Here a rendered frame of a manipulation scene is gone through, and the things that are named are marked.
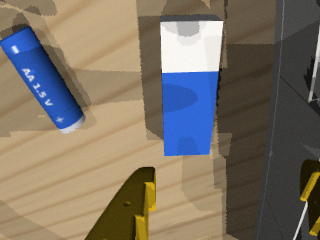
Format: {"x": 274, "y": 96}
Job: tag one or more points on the blue aa battery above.
{"x": 42, "y": 78}

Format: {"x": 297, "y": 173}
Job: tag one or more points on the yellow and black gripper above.
{"x": 126, "y": 218}

